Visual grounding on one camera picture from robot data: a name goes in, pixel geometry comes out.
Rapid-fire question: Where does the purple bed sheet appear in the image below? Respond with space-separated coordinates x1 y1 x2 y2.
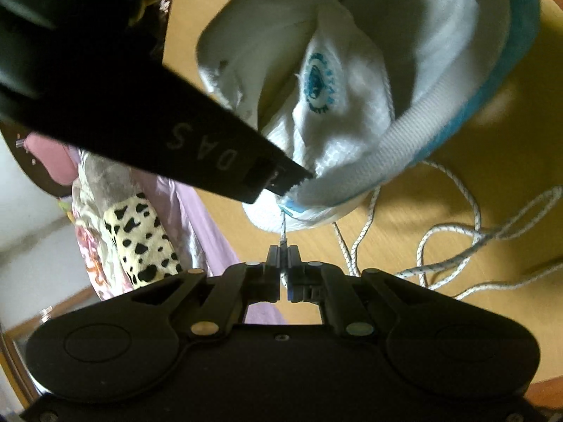
145 171 286 326

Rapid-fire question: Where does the pink pillow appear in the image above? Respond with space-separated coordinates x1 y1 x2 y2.
25 134 79 185

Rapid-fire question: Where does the pink floral quilt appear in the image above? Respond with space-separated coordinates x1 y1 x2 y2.
70 185 133 293

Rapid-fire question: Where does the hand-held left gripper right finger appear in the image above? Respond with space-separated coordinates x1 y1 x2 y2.
286 246 435 340

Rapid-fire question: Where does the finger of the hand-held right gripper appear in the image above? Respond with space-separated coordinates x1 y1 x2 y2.
240 155 316 204

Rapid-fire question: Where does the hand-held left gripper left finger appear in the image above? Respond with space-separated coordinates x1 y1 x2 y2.
132 246 282 343

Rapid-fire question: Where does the dark wooden bed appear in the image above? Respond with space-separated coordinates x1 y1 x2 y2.
0 114 77 198

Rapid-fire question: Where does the white and blue sneaker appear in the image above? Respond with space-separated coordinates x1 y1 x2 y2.
196 0 542 234

